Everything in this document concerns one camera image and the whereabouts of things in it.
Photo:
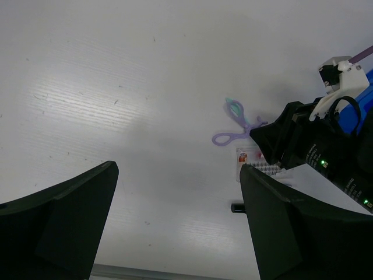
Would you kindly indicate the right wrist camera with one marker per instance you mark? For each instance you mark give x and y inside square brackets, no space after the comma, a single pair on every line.
[341,78]

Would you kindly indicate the black mascara tube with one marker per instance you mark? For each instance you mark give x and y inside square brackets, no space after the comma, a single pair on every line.
[238,208]

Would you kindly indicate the blue plastic divided bin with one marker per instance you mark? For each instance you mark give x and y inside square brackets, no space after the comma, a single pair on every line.
[348,117]

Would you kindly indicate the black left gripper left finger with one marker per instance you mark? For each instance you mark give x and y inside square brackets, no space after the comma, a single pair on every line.
[55,233]

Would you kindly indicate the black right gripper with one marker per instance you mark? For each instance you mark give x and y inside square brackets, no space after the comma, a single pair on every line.
[343,159]

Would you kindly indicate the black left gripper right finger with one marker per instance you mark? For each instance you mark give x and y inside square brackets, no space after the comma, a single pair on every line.
[296,236]

